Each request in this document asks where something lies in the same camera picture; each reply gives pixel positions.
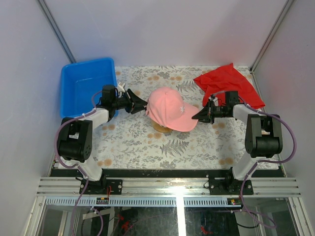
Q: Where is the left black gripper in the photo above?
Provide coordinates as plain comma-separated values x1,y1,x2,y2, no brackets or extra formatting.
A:
112,89,149,114

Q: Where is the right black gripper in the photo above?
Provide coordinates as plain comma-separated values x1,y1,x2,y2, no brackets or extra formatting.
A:
192,100,229,125

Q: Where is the wooden hat stand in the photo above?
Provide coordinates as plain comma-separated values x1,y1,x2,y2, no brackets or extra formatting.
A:
152,121,173,133

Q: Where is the pink cap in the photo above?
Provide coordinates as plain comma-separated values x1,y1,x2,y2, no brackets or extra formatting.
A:
146,87,199,132

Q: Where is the red cloth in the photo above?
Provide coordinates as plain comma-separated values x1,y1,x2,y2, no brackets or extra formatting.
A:
194,63,265,109

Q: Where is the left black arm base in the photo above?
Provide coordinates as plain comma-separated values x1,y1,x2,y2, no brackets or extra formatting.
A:
84,176,123,196

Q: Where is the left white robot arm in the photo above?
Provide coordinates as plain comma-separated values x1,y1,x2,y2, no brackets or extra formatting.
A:
54,84,148,194

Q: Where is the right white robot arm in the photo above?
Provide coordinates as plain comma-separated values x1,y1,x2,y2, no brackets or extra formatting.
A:
192,91,283,194

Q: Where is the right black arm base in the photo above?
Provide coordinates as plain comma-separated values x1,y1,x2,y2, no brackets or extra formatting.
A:
208,171,253,195

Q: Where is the blue plastic bin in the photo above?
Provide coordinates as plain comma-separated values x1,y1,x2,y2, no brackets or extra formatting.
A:
60,58,117,118

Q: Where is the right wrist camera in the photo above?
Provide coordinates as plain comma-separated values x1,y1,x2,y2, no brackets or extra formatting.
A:
209,94,217,102

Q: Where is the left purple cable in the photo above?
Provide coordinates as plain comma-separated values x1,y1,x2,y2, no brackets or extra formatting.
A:
53,90,104,236

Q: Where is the purple cable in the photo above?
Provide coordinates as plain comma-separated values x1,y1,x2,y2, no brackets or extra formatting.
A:
209,90,297,229
53,90,104,236

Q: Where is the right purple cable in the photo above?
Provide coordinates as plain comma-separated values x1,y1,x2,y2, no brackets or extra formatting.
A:
209,90,297,229

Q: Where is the aluminium rail frame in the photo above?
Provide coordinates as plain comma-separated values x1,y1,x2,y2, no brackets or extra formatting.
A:
25,168,314,236

